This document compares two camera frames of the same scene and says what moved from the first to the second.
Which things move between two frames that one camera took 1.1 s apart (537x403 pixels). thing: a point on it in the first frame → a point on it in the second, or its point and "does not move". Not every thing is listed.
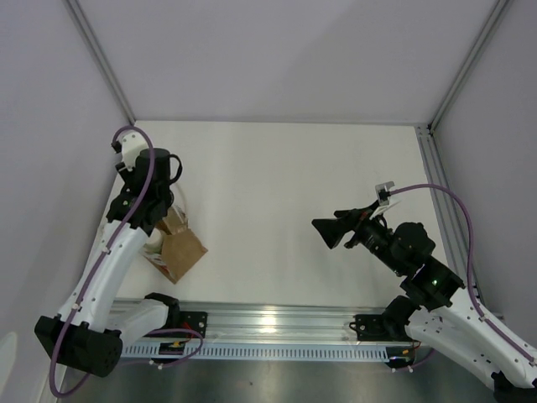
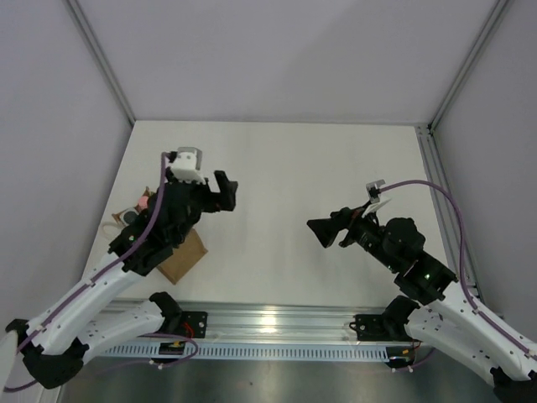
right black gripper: x=346 y=221 does not move
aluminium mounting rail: x=280 y=321 does not move
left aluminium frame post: x=75 y=9 does not move
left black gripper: x=126 y=175 → x=226 y=191
